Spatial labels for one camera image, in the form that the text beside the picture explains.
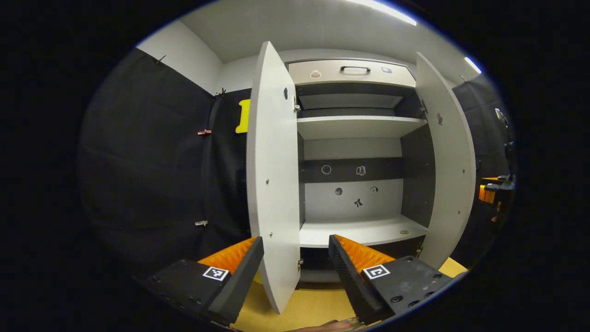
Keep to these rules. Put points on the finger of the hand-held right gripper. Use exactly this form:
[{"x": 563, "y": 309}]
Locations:
[
  {"x": 498, "y": 179},
  {"x": 487, "y": 193}
]

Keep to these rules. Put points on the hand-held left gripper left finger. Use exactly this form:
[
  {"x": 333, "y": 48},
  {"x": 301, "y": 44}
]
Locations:
[{"x": 237, "y": 281}]

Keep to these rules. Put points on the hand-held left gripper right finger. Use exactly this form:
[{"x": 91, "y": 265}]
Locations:
[{"x": 350, "y": 281}]

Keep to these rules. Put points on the white cabinet door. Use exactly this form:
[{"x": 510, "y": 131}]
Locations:
[
  {"x": 272, "y": 184},
  {"x": 454, "y": 175}
]

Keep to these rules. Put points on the white and grey cabinet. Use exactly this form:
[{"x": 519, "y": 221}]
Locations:
[{"x": 350, "y": 147}]

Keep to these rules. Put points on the white cabinet shelf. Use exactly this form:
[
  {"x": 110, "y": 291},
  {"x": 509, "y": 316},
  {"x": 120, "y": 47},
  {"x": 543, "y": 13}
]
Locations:
[{"x": 359, "y": 127}]

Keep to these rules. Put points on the beige cabinet drawer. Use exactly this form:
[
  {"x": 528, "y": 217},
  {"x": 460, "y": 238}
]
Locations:
[{"x": 332, "y": 79}]

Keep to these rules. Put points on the small ceiling light panel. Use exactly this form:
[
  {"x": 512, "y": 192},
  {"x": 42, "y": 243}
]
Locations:
[{"x": 473, "y": 64}]

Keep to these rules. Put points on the red backdrop clip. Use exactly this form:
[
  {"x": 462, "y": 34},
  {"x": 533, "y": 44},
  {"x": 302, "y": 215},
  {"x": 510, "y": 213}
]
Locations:
[{"x": 204, "y": 132}]

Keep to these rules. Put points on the large ceiling light panel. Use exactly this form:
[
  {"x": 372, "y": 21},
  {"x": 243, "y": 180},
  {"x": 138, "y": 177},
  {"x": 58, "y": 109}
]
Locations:
[{"x": 387, "y": 10}]

